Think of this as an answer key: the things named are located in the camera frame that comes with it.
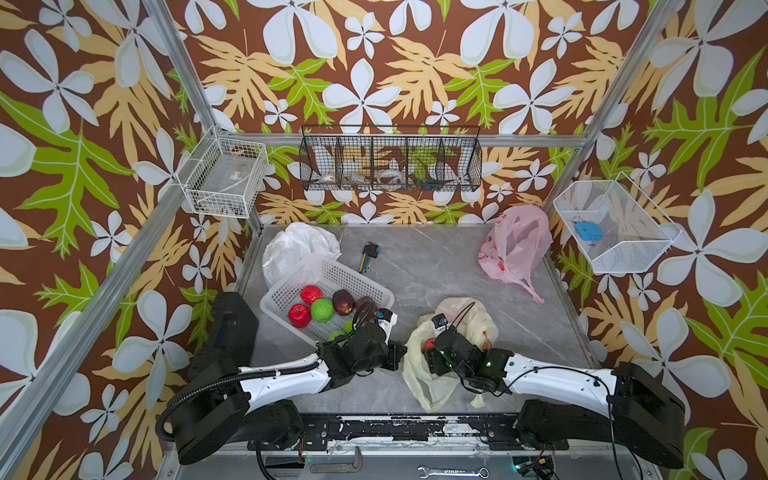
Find aluminium frame post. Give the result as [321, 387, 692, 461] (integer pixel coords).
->
[532, 0, 685, 232]

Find silver wrench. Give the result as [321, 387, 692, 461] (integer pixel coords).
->
[417, 465, 489, 479]

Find white wire basket left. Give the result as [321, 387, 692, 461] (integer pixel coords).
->
[178, 133, 270, 219]

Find black wire wall basket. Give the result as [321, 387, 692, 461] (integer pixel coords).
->
[298, 124, 483, 192]

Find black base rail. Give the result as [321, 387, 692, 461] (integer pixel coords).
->
[261, 413, 569, 452]

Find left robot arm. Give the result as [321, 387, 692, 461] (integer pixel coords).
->
[155, 308, 406, 465]

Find blue object in basket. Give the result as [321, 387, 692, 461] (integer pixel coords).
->
[575, 221, 604, 244]

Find white perforated plastic basket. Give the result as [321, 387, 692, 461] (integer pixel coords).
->
[260, 254, 394, 345]

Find black tool case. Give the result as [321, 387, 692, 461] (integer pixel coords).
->
[187, 292, 259, 381]

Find pink apple-print plastic bag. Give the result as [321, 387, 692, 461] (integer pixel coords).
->
[477, 205, 553, 304]

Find white plastic bag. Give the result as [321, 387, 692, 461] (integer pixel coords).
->
[262, 222, 341, 287]

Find small black connector with wires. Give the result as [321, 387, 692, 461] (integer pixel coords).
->
[358, 242, 380, 274]

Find white wire basket right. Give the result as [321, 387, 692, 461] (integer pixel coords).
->
[554, 173, 682, 275]

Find white wire basket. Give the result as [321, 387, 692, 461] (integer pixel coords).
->
[178, 133, 270, 219]
[554, 173, 682, 275]

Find yellow orange-print plastic bag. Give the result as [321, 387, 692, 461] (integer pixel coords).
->
[402, 297, 499, 413]

